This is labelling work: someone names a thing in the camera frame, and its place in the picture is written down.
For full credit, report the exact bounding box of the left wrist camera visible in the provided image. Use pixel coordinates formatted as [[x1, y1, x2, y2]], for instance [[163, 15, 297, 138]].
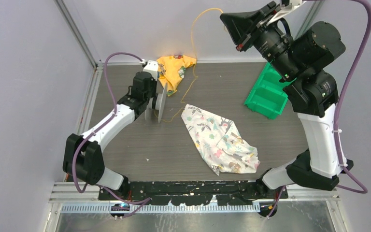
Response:
[[140, 59, 159, 80]]

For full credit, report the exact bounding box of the yellow cable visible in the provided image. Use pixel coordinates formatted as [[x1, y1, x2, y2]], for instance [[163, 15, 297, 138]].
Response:
[[154, 7, 224, 124]]

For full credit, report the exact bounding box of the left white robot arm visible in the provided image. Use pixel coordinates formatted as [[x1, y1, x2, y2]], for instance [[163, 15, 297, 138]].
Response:
[[62, 71, 157, 200]]

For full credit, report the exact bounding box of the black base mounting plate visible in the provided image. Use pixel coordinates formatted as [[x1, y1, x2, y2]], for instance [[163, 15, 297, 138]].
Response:
[[99, 180, 288, 206]]

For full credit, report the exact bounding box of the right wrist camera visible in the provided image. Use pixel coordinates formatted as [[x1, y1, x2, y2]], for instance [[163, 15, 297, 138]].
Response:
[[267, 0, 303, 25]]

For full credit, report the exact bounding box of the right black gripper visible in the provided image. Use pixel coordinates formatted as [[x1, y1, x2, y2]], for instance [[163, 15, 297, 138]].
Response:
[[219, 0, 302, 81]]

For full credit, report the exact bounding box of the yellow printed cloth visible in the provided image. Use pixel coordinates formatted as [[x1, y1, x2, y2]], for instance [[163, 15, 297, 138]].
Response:
[[157, 55, 197, 97]]

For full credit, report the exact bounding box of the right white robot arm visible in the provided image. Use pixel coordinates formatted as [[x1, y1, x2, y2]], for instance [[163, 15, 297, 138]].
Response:
[[220, 1, 353, 199]]

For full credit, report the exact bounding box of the white floral printed cloth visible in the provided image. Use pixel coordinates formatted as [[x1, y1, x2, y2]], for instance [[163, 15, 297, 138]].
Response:
[[181, 104, 260, 175]]

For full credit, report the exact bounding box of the translucent white cable spool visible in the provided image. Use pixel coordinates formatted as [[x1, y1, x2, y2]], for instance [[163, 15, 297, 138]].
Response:
[[144, 84, 168, 123]]

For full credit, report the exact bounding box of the green plastic compartment bin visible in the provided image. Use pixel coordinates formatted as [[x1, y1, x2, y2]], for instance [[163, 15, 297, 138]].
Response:
[[244, 63, 289, 119]]

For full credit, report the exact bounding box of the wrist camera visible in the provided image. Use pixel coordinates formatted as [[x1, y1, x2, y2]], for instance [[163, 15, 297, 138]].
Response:
[[267, 0, 303, 25], [140, 59, 159, 80]]

